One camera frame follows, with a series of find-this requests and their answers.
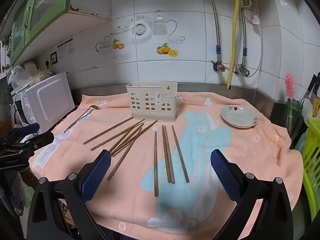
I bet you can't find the peach printed towel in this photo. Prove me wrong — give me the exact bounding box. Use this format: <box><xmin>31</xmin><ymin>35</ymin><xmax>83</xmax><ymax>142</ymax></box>
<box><xmin>29</xmin><ymin>91</ymin><xmax>304</xmax><ymax>240</ymax></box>

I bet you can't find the long-handled metal spoon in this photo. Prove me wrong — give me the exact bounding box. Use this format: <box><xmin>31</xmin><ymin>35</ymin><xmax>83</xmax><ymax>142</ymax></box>
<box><xmin>63</xmin><ymin>104</ymin><xmax>101</xmax><ymax>134</ymax></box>

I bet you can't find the green plastic basket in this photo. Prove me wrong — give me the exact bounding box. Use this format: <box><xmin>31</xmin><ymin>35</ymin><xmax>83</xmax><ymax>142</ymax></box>
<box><xmin>24</xmin><ymin>186</ymin><xmax>35</xmax><ymax>208</ymax></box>

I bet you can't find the black-handled kitchen knife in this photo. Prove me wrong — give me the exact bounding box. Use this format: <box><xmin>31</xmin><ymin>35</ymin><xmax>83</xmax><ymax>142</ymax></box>
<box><xmin>303</xmin><ymin>72</ymin><xmax>320</xmax><ymax>100</ymax></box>

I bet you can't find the cream plastic utensil holder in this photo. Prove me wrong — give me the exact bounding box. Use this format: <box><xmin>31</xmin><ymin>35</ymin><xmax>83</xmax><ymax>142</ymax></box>
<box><xmin>126</xmin><ymin>82</ymin><xmax>178</xmax><ymax>122</ymax></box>

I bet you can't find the brown wooden chopstick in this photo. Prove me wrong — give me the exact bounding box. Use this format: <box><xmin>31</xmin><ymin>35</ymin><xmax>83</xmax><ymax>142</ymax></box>
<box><xmin>171</xmin><ymin>125</ymin><xmax>190</xmax><ymax>183</ymax></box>
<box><xmin>107</xmin><ymin>127</ymin><xmax>143</xmax><ymax>181</ymax></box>
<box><xmin>109</xmin><ymin>122</ymin><xmax>145</xmax><ymax>154</ymax></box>
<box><xmin>90</xmin><ymin>119</ymin><xmax>146</xmax><ymax>151</ymax></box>
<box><xmin>83</xmin><ymin>117</ymin><xmax>134</xmax><ymax>145</ymax></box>
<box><xmin>153</xmin><ymin>131</ymin><xmax>159</xmax><ymax>197</ymax></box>
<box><xmin>113</xmin><ymin>129</ymin><xmax>141</xmax><ymax>156</ymax></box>
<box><xmin>161</xmin><ymin>125</ymin><xmax>172</xmax><ymax>183</ymax></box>
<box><xmin>112</xmin><ymin>120</ymin><xmax>158</xmax><ymax>157</ymax></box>
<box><xmin>164</xmin><ymin>125</ymin><xmax>176</xmax><ymax>184</ymax></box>

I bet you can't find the green plastic dish rack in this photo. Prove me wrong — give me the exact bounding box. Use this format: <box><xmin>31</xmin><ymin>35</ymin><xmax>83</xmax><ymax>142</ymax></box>
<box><xmin>295</xmin><ymin>117</ymin><xmax>320</xmax><ymax>220</ymax></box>

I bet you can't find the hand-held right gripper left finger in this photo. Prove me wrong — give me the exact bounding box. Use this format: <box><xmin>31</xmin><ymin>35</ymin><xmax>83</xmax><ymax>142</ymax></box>
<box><xmin>27</xmin><ymin>149</ymin><xmax>112</xmax><ymax>240</ymax></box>

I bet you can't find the green wall cabinet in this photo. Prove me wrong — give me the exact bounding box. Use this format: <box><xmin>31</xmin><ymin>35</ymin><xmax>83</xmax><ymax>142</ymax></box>
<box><xmin>0</xmin><ymin>0</ymin><xmax>112</xmax><ymax>67</ymax></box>

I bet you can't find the thin clear hose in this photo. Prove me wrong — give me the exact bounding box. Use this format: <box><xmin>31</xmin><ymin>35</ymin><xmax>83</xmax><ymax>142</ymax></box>
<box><xmin>246</xmin><ymin>0</ymin><xmax>263</xmax><ymax>78</ymax></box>

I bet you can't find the cream kitchen appliance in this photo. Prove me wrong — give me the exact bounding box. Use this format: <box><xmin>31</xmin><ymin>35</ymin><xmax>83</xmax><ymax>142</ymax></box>
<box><xmin>21</xmin><ymin>60</ymin><xmax>57</xmax><ymax>80</ymax></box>

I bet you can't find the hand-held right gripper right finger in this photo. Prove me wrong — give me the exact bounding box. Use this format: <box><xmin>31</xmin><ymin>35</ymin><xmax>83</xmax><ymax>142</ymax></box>
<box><xmin>210</xmin><ymin>149</ymin><xmax>293</xmax><ymax>240</ymax></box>

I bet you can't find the pink bottle brush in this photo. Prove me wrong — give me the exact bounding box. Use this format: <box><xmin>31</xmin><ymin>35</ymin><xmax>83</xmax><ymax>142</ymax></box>
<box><xmin>284</xmin><ymin>72</ymin><xmax>296</xmax><ymax>100</ymax></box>

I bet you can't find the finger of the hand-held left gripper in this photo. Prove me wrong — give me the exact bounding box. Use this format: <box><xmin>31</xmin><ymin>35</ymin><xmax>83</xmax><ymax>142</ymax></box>
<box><xmin>19</xmin><ymin>131</ymin><xmax>55</xmax><ymax>155</ymax></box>
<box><xmin>0</xmin><ymin>122</ymin><xmax>40</xmax><ymax>145</ymax></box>

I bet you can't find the flexible metal hose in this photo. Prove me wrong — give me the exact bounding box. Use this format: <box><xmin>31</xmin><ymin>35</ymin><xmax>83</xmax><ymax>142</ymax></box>
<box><xmin>240</xmin><ymin>0</ymin><xmax>252</xmax><ymax>67</ymax></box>
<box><xmin>196</xmin><ymin>0</ymin><xmax>223</xmax><ymax>64</ymax></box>

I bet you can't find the metal pipe valve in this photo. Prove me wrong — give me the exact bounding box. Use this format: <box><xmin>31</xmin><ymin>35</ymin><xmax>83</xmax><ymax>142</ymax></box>
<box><xmin>235</xmin><ymin>64</ymin><xmax>250</xmax><ymax>77</ymax></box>

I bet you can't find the yellow gas hose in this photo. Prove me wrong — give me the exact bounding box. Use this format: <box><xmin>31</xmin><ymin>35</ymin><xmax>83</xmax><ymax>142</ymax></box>
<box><xmin>226</xmin><ymin>0</ymin><xmax>240</xmax><ymax>90</ymax></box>

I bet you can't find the white wall label sticker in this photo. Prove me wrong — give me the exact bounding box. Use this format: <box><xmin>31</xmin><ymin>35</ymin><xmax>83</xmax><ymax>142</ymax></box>
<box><xmin>57</xmin><ymin>39</ymin><xmax>75</xmax><ymax>58</ymax></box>

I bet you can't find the clear plastic bag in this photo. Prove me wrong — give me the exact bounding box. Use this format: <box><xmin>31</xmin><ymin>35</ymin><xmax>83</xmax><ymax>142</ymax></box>
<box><xmin>7</xmin><ymin>65</ymin><xmax>33</xmax><ymax>92</ymax></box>

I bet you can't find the white microwave oven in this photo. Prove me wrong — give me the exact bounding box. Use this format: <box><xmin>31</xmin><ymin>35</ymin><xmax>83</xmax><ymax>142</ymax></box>
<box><xmin>15</xmin><ymin>71</ymin><xmax>76</xmax><ymax>133</ymax></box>

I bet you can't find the red-handled pipe valve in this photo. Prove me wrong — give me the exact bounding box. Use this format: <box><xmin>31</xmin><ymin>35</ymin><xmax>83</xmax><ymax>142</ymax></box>
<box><xmin>211</xmin><ymin>59</ymin><xmax>232</xmax><ymax>73</ymax></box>

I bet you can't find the white floral dish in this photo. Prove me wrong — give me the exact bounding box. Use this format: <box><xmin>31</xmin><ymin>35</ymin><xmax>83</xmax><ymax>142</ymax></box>
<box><xmin>220</xmin><ymin>105</ymin><xmax>260</xmax><ymax>129</ymax></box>

